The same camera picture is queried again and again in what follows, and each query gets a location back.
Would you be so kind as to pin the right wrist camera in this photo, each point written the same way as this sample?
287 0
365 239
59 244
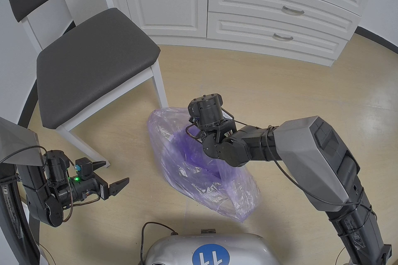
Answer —
192 110

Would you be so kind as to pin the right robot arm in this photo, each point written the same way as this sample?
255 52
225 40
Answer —
311 158

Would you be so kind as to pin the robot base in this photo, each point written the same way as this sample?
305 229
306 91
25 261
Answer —
174 249

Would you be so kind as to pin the white chair grey seat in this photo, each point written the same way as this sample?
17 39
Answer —
93 71

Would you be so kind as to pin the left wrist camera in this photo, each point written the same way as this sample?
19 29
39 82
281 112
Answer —
84 168

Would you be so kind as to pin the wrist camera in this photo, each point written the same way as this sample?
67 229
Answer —
84 168
192 110

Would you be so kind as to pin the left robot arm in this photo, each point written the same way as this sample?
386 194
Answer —
37 195

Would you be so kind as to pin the purple plastic bag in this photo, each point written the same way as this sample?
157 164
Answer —
192 183

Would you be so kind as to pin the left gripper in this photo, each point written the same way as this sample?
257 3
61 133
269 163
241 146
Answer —
90 189

